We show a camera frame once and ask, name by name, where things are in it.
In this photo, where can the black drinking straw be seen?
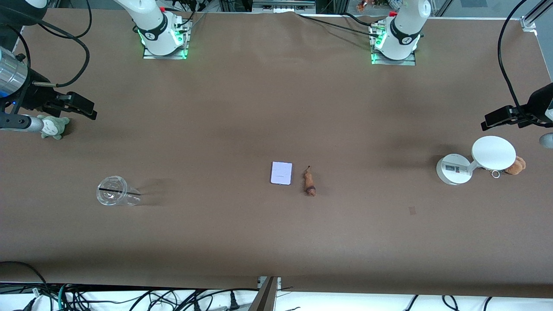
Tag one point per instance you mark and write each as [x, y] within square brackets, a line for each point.
[112, 189]

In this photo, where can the white metal bracket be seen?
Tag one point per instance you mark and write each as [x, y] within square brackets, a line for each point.
[278, 283]

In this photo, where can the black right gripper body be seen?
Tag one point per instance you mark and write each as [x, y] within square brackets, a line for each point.
[35, 96]

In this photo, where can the aluminium corner bracket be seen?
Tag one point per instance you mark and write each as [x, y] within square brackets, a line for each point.
[529, 22]

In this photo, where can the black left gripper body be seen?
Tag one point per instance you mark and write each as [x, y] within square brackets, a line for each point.
[537, 105]

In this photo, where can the dark metal post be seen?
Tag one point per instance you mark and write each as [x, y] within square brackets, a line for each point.
[264, 298]

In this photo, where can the black power plug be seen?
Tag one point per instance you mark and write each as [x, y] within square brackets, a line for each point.
[233, 302]

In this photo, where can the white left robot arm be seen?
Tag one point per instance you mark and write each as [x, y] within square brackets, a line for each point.
[404, 30]

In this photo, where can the clear plastic cup with lid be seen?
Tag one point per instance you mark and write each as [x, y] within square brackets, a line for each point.
[114, 192]

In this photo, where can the small brown toy figure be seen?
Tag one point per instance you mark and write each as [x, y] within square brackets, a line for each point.
[363, 5]

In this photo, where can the grey-green totoro plush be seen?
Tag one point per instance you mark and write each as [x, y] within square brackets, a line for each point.
[54, 126]

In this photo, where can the white round desk lamp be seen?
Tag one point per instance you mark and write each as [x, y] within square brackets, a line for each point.
[492, 153]

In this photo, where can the brown lion statue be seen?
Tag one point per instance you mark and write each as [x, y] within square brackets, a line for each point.
[309, 183]

